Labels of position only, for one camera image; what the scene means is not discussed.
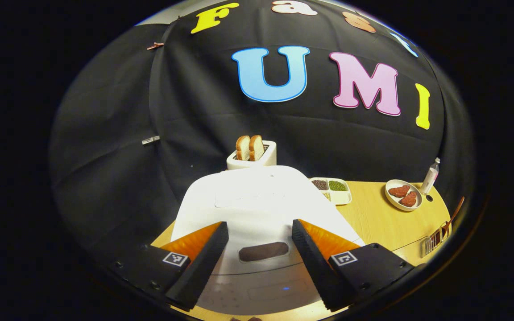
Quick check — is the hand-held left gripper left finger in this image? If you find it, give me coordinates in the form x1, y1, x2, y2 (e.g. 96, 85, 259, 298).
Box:
110, 222, 229, 312

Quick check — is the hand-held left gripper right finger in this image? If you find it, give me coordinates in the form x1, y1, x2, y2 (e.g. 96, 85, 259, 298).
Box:
292, 218, 415, 313

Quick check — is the white rice cooker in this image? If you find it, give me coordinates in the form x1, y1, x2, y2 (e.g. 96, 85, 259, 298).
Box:
170, 165, 367, 315

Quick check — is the wire chopstick holder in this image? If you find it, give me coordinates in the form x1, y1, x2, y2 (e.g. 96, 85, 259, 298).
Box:
421, 221, 452, 257

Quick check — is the brown wooden spoon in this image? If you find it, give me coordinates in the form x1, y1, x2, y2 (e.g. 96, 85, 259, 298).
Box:
442, 196, 465, 237

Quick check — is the white divided bean dish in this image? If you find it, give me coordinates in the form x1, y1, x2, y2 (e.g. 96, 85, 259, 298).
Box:
309, 177, 352, 206

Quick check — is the white round plate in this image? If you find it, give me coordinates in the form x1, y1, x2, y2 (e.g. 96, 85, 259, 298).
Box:
385, 179, 423, 211

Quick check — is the white toaster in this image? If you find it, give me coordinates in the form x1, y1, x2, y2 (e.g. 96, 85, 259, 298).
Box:
226, 140, 277, 171

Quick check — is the toast bread slice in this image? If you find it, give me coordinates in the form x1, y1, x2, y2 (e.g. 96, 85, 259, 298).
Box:
236, 136, 251, 161
249, 135, 265, 161

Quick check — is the clear bottle pink label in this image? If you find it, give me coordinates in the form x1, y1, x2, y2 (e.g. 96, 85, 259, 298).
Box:
420, 157, 441, 195

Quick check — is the black backdrop cloth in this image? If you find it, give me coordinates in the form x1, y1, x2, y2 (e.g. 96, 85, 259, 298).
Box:
50, 0, 476, 268

